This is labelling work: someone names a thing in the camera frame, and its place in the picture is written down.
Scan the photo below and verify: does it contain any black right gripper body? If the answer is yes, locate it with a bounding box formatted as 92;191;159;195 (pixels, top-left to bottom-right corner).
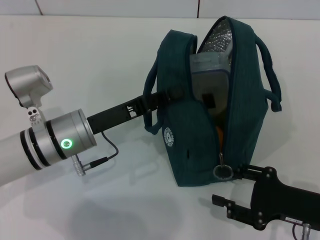
249;166;320;231

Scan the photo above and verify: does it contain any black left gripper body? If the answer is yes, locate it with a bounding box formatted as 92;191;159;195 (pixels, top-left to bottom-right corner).
86;94;153;136

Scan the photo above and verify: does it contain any yellow orange pear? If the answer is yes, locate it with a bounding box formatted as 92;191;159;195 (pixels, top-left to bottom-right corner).
215;126;226;148

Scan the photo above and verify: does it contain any dark teal insulated lunch bag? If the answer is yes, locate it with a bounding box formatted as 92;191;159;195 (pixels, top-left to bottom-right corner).
143;16;283;188

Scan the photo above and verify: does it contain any left arm cable with connector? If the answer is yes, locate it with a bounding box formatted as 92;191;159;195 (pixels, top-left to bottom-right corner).
71;131;120;178

